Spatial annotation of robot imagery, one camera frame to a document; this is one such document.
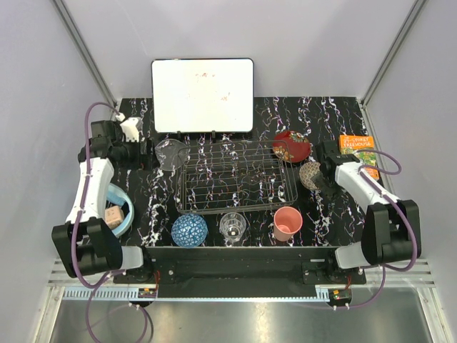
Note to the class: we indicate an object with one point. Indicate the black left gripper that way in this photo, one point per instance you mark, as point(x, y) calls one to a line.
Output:
point(136, 146)

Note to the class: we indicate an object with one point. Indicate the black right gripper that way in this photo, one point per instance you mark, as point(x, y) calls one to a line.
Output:
point(326, 191)

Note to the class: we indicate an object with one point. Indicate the brown patterned bowl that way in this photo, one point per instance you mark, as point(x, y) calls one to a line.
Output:
point(307, 172)

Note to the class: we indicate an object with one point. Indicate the clear glass plate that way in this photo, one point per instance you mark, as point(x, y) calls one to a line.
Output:
point(171, 154)

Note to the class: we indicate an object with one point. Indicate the blue triangle pattern bowl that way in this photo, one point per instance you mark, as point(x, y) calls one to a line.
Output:
point(189, 230)

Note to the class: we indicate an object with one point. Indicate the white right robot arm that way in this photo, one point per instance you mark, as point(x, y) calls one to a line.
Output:
point(391, 235)

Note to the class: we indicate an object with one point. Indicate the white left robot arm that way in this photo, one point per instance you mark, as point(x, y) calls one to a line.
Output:
point(88, 241)

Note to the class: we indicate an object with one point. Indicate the red floral bowl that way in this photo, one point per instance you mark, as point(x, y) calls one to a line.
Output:
point(291, 146)

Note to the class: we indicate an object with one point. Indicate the orange treehouse book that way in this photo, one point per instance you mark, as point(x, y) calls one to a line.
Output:
point(358, 146)

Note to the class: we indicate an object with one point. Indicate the light blue headphones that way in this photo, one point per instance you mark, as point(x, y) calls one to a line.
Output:
point(117, 196)

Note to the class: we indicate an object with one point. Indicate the pink plastic cup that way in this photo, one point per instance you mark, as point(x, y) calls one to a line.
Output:
point(286, 222)

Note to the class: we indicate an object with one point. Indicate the pink cube block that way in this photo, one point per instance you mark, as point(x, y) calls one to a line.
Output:
point(113, 216)

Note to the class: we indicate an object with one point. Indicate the white dry-erase board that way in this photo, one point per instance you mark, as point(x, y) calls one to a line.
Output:
point(203, 95)

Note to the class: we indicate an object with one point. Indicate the clear drinking glass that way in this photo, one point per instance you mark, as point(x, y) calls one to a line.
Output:
point(232, 226)

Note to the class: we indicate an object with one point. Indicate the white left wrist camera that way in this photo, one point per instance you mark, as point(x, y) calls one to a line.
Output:
point(130, 127)

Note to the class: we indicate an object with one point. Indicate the metal wire dish rack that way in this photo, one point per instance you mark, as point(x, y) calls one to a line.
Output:
point(234, 176)

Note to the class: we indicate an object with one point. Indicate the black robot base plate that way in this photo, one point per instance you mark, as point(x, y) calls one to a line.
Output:
point(304, 265)

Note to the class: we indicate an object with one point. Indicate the grey cable duct rail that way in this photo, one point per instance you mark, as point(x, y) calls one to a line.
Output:
point(219, 290)

